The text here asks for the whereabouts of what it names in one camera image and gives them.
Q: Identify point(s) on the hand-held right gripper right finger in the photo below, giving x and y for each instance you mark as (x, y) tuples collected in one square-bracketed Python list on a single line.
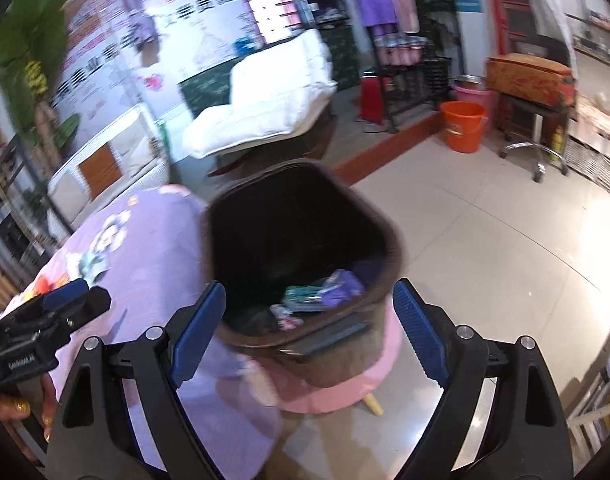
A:
[(420, 335)]

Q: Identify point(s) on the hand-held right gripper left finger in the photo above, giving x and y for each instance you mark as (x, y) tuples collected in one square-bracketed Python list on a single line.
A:
[(200, 330)]

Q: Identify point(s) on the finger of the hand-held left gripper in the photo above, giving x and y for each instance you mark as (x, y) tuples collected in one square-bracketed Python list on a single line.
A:
[(87, 307), (67, 294)]

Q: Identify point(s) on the white paper wrapper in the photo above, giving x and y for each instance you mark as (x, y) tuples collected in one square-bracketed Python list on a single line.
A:
[(287, 316)]

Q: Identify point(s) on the purple plastic bag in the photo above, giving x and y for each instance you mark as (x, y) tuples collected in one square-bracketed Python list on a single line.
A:
[(342, 287)]

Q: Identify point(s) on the black trash bin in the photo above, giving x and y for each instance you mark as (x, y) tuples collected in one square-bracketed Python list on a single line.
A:
[(285, 220)]

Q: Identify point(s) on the person's left hand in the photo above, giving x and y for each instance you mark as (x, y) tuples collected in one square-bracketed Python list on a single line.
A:
[(30, 410)]

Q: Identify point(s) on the purple floral bedsheet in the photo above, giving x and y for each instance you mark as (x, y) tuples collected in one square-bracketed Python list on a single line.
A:
[(150, 260)]

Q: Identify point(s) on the beige cushion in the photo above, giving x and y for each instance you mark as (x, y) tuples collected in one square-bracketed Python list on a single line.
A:
[(132, 142), (67, 200)]

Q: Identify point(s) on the pink round stool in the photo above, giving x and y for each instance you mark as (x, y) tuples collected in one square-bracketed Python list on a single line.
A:
[(335, 400)]

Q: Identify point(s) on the orange cushion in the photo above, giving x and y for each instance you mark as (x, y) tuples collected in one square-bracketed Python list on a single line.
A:
[(101, 171)]

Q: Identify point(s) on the white wicker swing sofa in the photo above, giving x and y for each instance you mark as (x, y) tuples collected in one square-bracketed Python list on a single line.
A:
[(147, 172)]

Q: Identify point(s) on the orange bucket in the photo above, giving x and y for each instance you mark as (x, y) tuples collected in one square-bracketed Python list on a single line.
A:
[(462, 130)]

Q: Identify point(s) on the stool with chrome base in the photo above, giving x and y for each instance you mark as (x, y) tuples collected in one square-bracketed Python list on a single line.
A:
[(535, 150)]

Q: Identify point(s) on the white padded armchair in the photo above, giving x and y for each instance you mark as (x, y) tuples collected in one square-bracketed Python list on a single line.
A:
[(265, 100)]

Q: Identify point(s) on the red bag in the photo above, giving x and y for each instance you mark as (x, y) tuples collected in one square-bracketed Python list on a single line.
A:
[(372, 100)]

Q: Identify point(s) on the pink basin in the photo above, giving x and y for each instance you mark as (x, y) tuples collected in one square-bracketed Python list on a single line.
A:
[(480, 97)]

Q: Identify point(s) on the black metal rack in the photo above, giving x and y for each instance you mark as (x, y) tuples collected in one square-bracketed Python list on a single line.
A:
[(420, 80)]

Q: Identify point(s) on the white slatted shelf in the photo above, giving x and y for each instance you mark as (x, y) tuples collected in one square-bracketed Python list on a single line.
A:
[(597, 150)]

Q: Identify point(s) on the metal basin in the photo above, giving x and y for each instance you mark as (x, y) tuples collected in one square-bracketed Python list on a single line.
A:
[(470, 80)]

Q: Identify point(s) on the banana plant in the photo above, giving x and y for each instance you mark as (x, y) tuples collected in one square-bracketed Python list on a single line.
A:
[(35, 25)]

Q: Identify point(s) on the brown patterned box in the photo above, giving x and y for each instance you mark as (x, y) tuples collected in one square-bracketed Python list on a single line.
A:
[(530, 80)]

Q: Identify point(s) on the hanging purple cloth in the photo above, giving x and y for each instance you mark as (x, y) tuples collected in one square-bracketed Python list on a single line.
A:
[(135, 0)]

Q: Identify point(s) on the pink towel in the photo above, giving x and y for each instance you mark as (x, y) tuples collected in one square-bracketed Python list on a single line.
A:
[(407, 5)]

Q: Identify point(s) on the red ladder shelf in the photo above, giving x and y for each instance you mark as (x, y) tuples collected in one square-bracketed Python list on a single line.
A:
[(492, 0)]

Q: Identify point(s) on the large wall banner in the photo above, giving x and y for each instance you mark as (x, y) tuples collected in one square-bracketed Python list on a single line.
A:
[(100, 50)]

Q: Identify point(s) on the blue wall sign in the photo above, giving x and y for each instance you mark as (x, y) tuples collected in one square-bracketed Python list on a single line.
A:
[(467, 0)]

